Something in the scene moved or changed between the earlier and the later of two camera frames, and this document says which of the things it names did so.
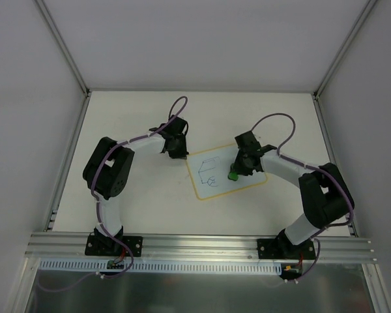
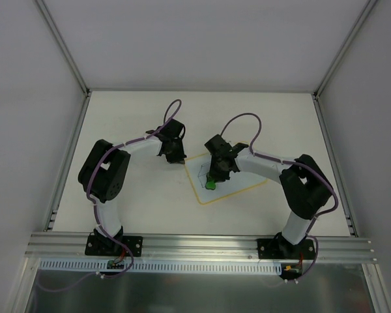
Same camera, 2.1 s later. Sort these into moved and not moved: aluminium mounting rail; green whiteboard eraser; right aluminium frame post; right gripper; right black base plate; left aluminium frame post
Moved: green whiteboard eraser; right gripper
Not moved: left aluminium frame post; aluminium mounting rail; right aluminium frame post; right black base plate
